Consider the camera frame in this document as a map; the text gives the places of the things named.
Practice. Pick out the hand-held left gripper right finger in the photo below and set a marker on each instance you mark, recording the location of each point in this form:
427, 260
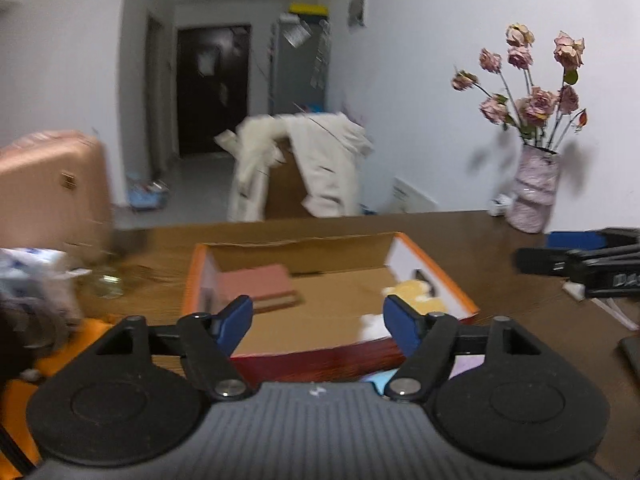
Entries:
400, 322

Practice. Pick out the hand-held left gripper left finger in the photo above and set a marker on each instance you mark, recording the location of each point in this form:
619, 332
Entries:
234, 320

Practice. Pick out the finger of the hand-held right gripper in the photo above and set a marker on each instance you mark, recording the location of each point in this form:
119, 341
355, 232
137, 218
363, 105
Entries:
542, 261
575, 240

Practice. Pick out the yellow and white plush toy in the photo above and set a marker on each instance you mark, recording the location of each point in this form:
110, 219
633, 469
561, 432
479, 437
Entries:
407, 290

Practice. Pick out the pink cloth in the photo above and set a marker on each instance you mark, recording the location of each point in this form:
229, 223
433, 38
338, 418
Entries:
260, 282

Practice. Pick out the light blue plush toy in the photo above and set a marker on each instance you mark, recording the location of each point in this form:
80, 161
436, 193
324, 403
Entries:
380, 381

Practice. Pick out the orange and red cardboard box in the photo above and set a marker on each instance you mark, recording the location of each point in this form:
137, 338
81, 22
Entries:
325, 297

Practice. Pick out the light purple cloth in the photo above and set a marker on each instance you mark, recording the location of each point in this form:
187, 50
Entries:
467, 365

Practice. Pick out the pink marbled vase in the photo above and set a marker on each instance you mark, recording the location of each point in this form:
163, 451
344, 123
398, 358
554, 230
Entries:
532, 195

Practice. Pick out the small white object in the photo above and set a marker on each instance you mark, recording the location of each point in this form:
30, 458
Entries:
500, 206

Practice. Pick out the dark flat device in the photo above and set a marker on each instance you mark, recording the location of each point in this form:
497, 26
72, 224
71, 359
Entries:
631, 357

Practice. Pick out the clear glass jar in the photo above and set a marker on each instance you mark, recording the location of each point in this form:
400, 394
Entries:
106, 282

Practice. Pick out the dried pink roses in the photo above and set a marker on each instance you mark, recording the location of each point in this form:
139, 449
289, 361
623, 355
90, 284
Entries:
537, 102

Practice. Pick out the brown cardboard box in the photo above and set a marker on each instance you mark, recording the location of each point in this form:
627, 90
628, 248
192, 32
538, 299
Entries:
285, 185

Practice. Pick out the blue floor basket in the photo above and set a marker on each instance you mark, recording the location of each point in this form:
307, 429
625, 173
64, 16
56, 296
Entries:
147, 199

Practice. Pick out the white jacket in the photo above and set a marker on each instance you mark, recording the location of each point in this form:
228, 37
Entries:
325, 160

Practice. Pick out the dark entrance door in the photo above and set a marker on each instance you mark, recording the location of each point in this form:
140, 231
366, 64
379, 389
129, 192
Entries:
200, 115

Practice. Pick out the clear plastic bag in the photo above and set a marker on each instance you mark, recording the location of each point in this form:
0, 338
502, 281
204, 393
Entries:
30, 270

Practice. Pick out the dark cloth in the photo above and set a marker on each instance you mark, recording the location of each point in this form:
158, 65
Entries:
20, 340

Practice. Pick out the orange bag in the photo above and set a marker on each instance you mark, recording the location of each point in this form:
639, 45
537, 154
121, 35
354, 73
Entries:
20, 410

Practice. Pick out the pink suitcase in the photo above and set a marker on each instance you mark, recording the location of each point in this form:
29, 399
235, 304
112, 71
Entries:
45, 185

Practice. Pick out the grey refrigerator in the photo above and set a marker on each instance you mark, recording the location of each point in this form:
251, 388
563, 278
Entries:
300, 80

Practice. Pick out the white paper notice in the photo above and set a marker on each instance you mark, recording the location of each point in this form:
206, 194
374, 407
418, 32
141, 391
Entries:
206, 64

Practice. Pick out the clear packet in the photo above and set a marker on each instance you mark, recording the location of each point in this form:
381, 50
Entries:
295, 35

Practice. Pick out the yellow and black box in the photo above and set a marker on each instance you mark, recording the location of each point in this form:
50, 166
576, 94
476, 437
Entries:
307, 9

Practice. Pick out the white wall heater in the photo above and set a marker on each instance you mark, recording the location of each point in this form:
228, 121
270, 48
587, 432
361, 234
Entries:
412, 195

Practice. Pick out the side door frame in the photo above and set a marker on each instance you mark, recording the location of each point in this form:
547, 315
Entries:
155, 100

